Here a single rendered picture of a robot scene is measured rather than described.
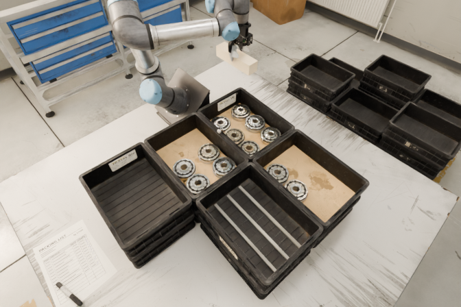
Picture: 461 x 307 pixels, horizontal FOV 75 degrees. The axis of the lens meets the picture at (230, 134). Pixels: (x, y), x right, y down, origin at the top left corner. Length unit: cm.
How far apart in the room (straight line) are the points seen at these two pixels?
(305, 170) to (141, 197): 74
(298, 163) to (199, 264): 62
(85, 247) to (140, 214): 29
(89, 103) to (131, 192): 192
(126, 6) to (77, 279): 108
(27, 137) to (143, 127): 152
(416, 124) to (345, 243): 122
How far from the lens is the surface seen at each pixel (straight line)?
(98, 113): 306
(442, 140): 240
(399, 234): 157
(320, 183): 141
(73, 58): 305
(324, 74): 258
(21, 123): 330
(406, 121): 240
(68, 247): 151
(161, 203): 133
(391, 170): 175
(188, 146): 148
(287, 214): 130
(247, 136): 151
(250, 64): 150
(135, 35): 122
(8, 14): 278
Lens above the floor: 197
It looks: 48 degrees down
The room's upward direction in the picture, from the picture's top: 1 degrees clockwise
